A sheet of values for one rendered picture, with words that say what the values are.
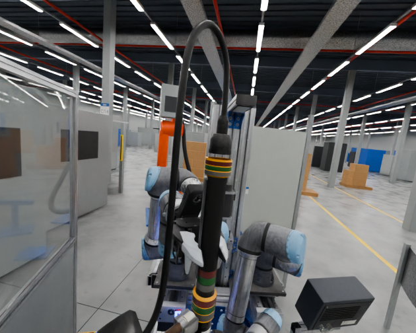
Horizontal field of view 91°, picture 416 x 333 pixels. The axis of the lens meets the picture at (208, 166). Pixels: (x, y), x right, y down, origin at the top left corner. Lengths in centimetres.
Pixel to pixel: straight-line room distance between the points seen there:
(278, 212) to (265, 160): 66
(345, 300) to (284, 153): 169
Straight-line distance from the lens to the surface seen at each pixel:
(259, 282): 134
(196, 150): 843
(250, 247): 88
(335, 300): 112
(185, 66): 28
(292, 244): 83
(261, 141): 235
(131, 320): 59
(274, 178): 249
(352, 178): 1283
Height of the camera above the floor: 183
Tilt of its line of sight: 8 degrees down
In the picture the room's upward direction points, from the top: 6 degrees clockwise
